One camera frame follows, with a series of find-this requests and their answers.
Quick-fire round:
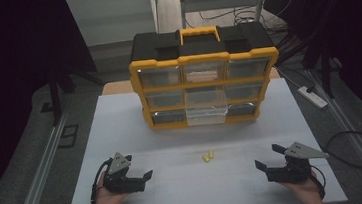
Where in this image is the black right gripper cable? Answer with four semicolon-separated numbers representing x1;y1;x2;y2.
309;167;329;202

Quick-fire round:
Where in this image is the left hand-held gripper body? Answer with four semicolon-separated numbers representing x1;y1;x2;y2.
100;149;147;197

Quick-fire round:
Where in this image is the grey metal shelf frame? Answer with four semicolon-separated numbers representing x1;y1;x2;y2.
178;0;275;30

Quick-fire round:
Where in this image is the black floor plate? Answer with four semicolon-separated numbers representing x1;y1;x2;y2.
56;123;82;150

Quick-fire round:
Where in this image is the clear plastic drawer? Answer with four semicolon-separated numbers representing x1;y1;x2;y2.
183;89;231;128

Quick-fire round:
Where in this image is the person's left hand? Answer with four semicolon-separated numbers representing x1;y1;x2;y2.
89;169;131;204

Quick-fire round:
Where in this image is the white power strip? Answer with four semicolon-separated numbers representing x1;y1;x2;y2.
296;83;329;112

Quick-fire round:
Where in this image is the person's right hand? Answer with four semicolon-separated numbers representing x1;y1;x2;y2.
280;168;327;204

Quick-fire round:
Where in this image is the black metal stand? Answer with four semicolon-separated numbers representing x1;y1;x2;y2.
298;31;345;102
35;59;109;129

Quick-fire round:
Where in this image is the yellow and black drawer organizer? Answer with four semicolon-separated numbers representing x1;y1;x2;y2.
125;19;286;134

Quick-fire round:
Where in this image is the white panel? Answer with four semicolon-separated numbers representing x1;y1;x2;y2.
66;0;161;49

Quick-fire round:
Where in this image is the tangle of black floor cables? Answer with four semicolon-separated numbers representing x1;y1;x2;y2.
183;1;289;45

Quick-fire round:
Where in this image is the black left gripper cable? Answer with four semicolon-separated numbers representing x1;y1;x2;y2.
85;157;118;204

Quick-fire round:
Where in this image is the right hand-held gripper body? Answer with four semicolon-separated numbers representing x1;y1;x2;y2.
262;138;332;186

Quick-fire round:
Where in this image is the dark curtain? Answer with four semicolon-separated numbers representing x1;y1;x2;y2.
0;0;110;204
268;0;362;139

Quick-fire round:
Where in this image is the aluminium floor rail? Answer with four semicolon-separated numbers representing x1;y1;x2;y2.
304;64;362;204
0;111;77;204

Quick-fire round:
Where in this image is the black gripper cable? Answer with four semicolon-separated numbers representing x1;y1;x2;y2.
309;167;329;202
85;157;118;204

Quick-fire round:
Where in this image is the group of closed clear organizer drawers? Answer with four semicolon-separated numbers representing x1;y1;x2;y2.
137;55;276;127

